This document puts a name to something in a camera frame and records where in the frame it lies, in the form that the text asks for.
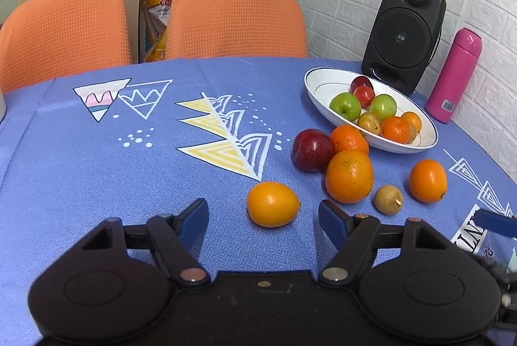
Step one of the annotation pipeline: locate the blue printed tablecloth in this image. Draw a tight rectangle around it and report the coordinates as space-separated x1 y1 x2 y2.
0 56 517 339

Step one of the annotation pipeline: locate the white plate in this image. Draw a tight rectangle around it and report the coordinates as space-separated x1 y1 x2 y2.
304 67 439 155

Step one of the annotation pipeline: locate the green apple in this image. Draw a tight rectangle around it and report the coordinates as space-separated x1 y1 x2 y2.
369 94 397 119
329 92 362 121

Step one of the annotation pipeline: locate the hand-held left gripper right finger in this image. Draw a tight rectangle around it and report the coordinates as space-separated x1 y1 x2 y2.
318 200 450 285

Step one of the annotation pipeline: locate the red-yellow plum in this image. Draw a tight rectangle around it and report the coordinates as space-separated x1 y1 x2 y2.
356 112 382 135

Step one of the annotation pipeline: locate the large orange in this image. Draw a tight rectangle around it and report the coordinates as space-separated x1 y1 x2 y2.
325 150 374 204

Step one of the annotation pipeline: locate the dark red plum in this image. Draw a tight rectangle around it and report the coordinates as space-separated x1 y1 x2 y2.
350 75 374 92

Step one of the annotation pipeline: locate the pink bottle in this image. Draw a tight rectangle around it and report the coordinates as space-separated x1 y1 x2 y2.
425 28 483 124

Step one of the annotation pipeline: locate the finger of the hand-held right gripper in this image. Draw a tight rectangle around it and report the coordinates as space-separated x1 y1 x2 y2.
473 209 517 238

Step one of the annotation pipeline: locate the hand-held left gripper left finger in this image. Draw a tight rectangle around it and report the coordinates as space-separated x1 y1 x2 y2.
81 198 211 287

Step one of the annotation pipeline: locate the small orange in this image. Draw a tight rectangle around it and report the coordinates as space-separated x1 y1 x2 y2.
401 111 423 133

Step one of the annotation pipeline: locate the mandarin orange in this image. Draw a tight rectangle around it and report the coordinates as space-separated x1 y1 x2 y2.
330 124 369 156
381 115 411 144

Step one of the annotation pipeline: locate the black speaker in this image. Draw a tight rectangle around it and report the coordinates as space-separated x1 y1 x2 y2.
361 0 447 96

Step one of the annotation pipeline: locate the orange chair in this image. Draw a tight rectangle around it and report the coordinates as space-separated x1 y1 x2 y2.
0 0 133 94
165 0 310 61

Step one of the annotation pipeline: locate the dark red apple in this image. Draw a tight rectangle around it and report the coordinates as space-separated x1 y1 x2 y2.
291 129 336 172

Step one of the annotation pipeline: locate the yellow plastic bag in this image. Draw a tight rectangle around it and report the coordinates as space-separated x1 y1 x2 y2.
137 0 211 64

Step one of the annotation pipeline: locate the brown kiwi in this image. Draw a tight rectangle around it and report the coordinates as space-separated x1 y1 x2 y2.
373 184 405 215

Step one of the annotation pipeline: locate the small red apple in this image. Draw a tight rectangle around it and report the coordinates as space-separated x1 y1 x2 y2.
353 86 375 108

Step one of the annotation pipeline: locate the oval orange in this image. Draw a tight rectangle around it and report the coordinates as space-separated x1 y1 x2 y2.
247 182 300 228

